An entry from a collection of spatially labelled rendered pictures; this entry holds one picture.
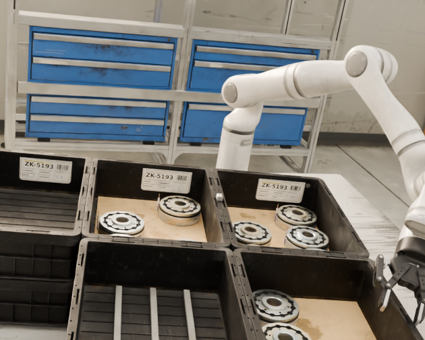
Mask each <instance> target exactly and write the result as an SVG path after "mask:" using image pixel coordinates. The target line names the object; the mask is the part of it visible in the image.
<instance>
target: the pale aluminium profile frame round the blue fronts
mask: <svg viewBox="0 0 425 340"><path fill-rule="evenodd" d="M294 1H295V0H286V4H285V11H284V14H283V21H282V25H281V32H280V34H288V33H289V27H290V23H291V16H292V12H293V6H294ZM348 1H349V0H338V4H337V9H336V13H335V19H334V22H333V27H332V31H331V37H330V41H332V42H333V43H332V47H331V50H327V56H326V59H325V60H329V61H335V58H336V55H337V49H338V46H339V40H340V37H341V31H342V28H343V23H344V19H345V13H346V10H347V4H348ZM195 4H196V0H186V6H185V11H184V17H183V28H184V34H183V38H181V43H180V49H179V54H176V56H175V60H178V64H177V75H176V80H175V90H163V89H150V88H128V87H116V86H93V85H80V84H56V83H43V82H19V81H17V66H18V49H28V45H29V43H26V42H18V18H19V0H7V44H6V74H5V132H4V140H5V142H3V143H1V147H3V148H5V149H10V150H23V149H41V150H95V151H122V152H150V153H151V155H152V157H153V159H154V161H155V162H156V163H165V164H173V165H174V160H175V159H176V158H177V157H178V156H179V155H180V154H182V153H204V154H218V153H219V146H220V145H219V144H201V143H200V142H190V143H189V144H177V137H179V135H180V130H179V126H181V121H180V115H181V113H183V105H182V101H191V102H205V103H226V102H225V101H224V100H223V97H222V93H221V92H198V91H186V90H184V85H185V79H186V70H187V64H188V61H190V55H189V50H190V40H191V34H192V24H193V19H194V10H195ZM162 10H163V0H155V6H154V17H153V22H154V23H161V17H162ZM13 14H15V24H13ZM188 29H189V32H188V38H186V36H187V31H188ZM335 42H336V47H335ZM334 47H335V50H334ZM16 89H17V92H19V93H32V94H59V95H74V96H101V97H114V98H138V99H152V100H165V101H173V104H172V105H169V113H171V120H167V125H168V126H170V128H169V129H167V131H166V136H165V141H162V142H163V143H155V141H142V140H140V142H105V141H81V140H50V138H38V139H15V133H16V132H26V124H25V123H18V122H16V120H26V114H16V108H17V107H19V106H26V100H27V98H25V97H16ZM326 100H327V94H325V95H321V96H317V98H304V99H299V100H292V101H265V102H264V105H270V106H284V107H309V108H315V109H314V114H313V118H312V124H311V126H310V125H305V126H304V130H303V131H309V132H310V133H309V136H308V142H306V141H305V140H304V139H303V138H302V139H301V143H300V146H298V145H297V146H298V147H291V146H290V145H275V144H259V146H252V149H251V153H250V154H258V155H277V156H278V157H279V158H280V159H281V160H282V161H283V162H284V163H285V164H286V165H287V166H288V167H289V168H290V169H291V170H292V171H293V173H310V170H311V166H312V161H313V157H314V151H315V148H316V143H317V139H318V134H319V130H320V125H321V121H322V116H323V112H324V106H325V103H326ZM266 145H268V146H266ZM162 154H163V155H164V156H165V160H164V158H163V156H162ZM290 156H304V161H303V164H302V168H301V167H300V166H299V165H298V164H297V163H296V162H295V161H294V160H293V159H292V158H291V157H290Z"/></svg>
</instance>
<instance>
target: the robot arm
mask: <svg viewBox="0 0 425 340"><path fill-rule="evenodd" d="M397 70H398V64H397V61H396V59H395V58H394V56H393V55H392V54H390V53H389V52H388V51H386V50H383V49H380V48H376V47H371V46H368V45H359V46H356V47H354V48H352V49H350V50H349V52H348V53H347V55H346V56H345V59H344V60H343V61H329V60H316V61H303V62H299V63H292V64H290V65H286V66H283V67H278V68H276V69H272V70H269V71H267V72H264V73H261V74H242V75H236V76H232V77H230V78H229V79H227V80H226V82H225V83H224V85H223V87H222V91H221V93H222V97H223V100H224V101H225V102H226V103H227V104H228V105H229V106H230V107H233V108H235V109H234V110H233V111H232V112H231V113H230V114H228V115H227V116H226V117H225V118H224V122H223V129H222V134H221V141H220V146H219V153H218V158H217V166H216V169H231V170H239V171H248V164H249V160H250V153H251V149H252V143H253V139H254V132H255V129H256V126H257V125H258V123H259V121H260V117H261V113H262V108H263V105H264V102H265V101H292V100H299V99H304V98H312V97H315V96H321V95H325V94H331V93H334V92H339V91H342V90H353V89H355V90H356V91H357V92H358V94H359V95H360V96H361V97H362V99H363V100H364V102H365V103H366V104H367V106H368V108H369V109H370V110H371V112H372V113H373V115H374V116H375V118H376V119H377V121H378V122H379V124H380V126H381V127H382V129H383V131H384V132H385V134H386V136H387V138H388V139H389V142H390V143H391V146H392V147H393V150H394V151H395V154H396V155H397V157H398V159H399V161H400V163H401V170H402V174H403V179H404V182H405V188H406V190H407V194H408V196H409V198H410V199H411V201H412V202H413V203H412V205H411V206H410V207H409V210H408V212H407V216H406V218H405V223H404V226H403V228H402V230H401V233H400V235H399V239H398V242H397V247H396V249H395V253H394V257H393V258H392V259H390V260H389V259H386V258H384V256H383V255H382V254H379V255H378V256H377V258H376V260H375V261H374V271H373V283H372V285H373V286H374V287H375V288H379V289H380V291H381V294H380V298H379V301H378V307H380V311H381V312H384V311H385V310H386V308H387V305H388V302H389V298H390V294H391V289H392V288H394V286H396V284H397V283H398V285H399V286H402V287H406V288H408V289H409V290H411V291H413V292H414V296H415V298H416V300H417V304H418V307H417V308H416V313H415V316H414V321H413V323H414V324H415V325H416V326H417V325H418V324H421V322H422V321H423V320H424V318H425V136H424V134H423V132H422V130H421V129H420V126H419V125H418V123H417V122H416V120H415V119H414V118H413V117H412V116H411V115H410V114H409V112H408V111H407V110H406V109H405V108H404V107H403V105H402V104H401V103H400V102H399V101H398V100H397V99H396V98H395V97H394V96H393V94H392V93H391V91H390V90H389V88H388V86H387V85H388V84H389V83H390V82H392V81H393V79H394V78H395V76H396V75H397ZM386 266H389V269H390V271H391V273H392V277H391V278H390V279H389V280H388V281H387V282H385V281H383V270H384V269H385V268H386Z"/></svg>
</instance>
